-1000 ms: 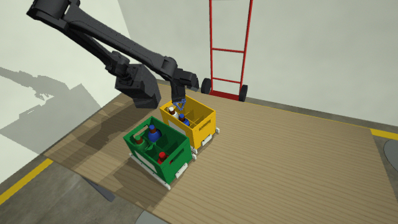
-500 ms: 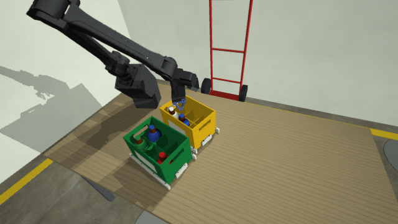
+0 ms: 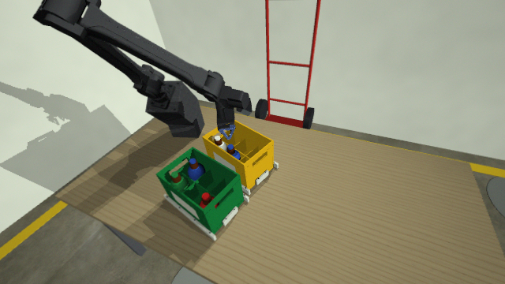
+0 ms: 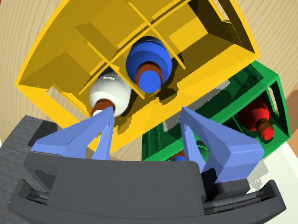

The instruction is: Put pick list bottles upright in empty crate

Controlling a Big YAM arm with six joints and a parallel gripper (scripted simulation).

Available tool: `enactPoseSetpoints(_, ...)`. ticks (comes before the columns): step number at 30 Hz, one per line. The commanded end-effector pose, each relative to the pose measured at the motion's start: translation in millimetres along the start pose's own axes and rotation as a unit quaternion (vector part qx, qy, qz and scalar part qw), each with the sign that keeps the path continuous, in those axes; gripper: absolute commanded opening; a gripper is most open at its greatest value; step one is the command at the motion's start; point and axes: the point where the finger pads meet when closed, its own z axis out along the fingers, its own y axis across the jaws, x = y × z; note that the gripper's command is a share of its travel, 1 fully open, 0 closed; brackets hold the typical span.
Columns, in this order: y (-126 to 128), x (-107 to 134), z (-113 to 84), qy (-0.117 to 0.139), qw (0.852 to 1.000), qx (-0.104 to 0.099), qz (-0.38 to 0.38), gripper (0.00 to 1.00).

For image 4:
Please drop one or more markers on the green crate with dividers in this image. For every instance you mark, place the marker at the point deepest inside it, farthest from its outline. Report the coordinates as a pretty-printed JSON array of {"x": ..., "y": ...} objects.
[{"x": 220, "y": 104}]

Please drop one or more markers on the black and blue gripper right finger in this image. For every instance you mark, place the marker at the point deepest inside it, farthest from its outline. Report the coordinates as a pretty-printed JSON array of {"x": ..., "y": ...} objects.
[{"x": 232, "y": 155}]

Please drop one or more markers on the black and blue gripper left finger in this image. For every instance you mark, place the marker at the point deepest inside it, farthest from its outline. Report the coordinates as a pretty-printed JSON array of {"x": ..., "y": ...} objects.
[{"x": 73, "y": 140}]

